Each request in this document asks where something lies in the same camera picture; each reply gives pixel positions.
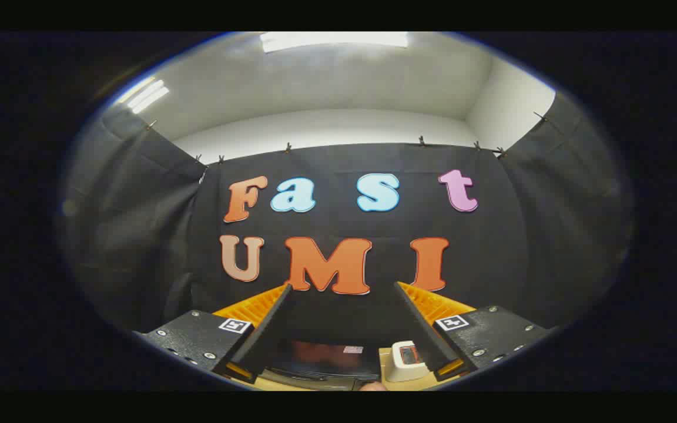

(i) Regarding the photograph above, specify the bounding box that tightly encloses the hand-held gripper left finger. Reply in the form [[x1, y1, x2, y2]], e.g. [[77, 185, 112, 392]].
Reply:
[[135, 283, 294, 385]]

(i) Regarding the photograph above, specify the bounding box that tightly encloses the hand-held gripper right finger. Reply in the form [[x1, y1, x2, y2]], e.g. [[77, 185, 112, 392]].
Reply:
[[393, 281, 552, 382]]

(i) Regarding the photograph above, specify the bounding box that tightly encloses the black toaster oven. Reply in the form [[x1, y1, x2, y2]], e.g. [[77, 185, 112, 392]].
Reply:
[[259, 336, 381, 391]]

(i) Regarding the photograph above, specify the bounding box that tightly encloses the white slotted tray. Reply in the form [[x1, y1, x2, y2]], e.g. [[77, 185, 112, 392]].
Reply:
[[387, 340, 434, 384]]

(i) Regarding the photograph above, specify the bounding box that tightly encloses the row of small cloth clips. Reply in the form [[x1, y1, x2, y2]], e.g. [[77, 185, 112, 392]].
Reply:
[[145, 112, 548, 166]]

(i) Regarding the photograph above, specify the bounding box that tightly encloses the rectangular ceiling light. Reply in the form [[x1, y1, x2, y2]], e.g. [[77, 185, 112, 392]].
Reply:
[[116, 78, 170, 115]]

